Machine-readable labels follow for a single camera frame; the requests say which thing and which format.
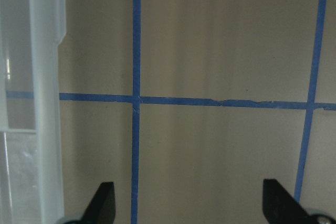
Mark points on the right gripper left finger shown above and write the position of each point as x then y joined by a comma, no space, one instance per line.
101,209

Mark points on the clear plastic storage box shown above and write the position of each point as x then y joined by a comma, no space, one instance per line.
31,173

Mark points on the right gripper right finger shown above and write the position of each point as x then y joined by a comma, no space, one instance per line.
280,207

